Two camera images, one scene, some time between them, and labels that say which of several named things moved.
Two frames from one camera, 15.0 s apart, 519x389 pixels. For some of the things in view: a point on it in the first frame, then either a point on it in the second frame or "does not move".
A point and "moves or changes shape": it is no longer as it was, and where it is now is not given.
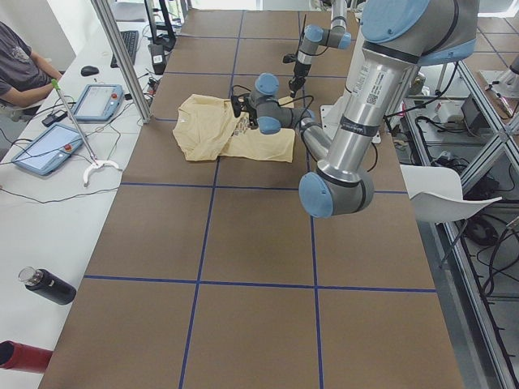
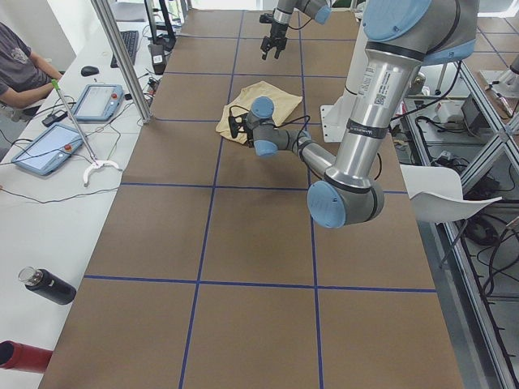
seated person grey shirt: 25,78 does not move
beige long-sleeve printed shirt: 205,128 moves or changes shape
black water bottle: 48,285 does not move
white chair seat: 436,194 does not move
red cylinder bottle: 15,356 does not move
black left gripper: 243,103 -> 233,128
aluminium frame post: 105,15 does not move
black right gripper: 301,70 -> 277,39
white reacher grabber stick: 56,85 does not move
